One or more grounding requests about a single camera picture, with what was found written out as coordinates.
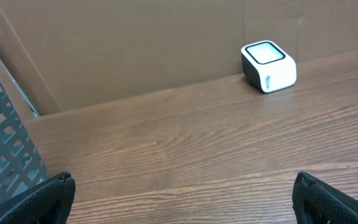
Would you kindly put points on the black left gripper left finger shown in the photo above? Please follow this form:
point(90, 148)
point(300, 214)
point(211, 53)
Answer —
point(48, 202)

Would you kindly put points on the white barcode scanner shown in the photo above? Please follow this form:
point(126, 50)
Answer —
point(267, 67)

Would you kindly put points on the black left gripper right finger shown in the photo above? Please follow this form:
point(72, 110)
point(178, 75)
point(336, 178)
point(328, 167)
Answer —
point(316, 202)

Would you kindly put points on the grey plastic mesh basket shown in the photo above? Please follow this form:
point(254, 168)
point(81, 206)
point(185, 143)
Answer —
point(21, 166)

